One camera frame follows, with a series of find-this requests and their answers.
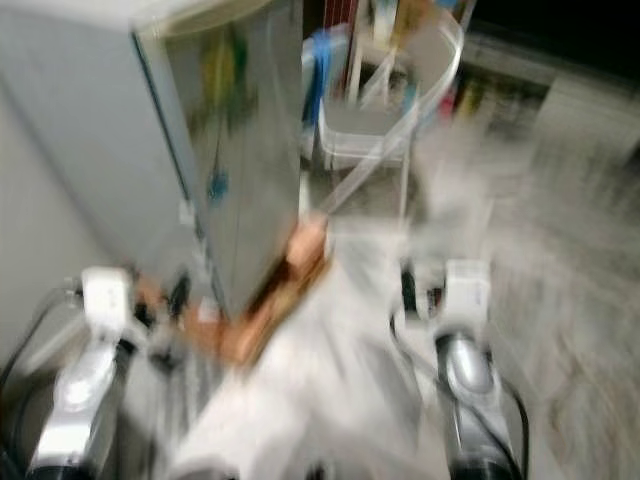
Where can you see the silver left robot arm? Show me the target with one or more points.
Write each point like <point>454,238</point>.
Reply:
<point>75,400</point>

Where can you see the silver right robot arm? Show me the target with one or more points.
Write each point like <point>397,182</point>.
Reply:
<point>470,380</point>

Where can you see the grey silver fridge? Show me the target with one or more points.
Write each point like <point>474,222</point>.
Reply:
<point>90,130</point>

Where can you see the blue plastic item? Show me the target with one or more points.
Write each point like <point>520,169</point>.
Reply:
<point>322,70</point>

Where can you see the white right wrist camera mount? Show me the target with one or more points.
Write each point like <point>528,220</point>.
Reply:
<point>468,290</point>

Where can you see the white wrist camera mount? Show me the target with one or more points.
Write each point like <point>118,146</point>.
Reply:
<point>468,290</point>
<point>105,300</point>

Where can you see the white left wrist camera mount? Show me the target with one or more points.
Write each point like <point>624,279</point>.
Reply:
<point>105,300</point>

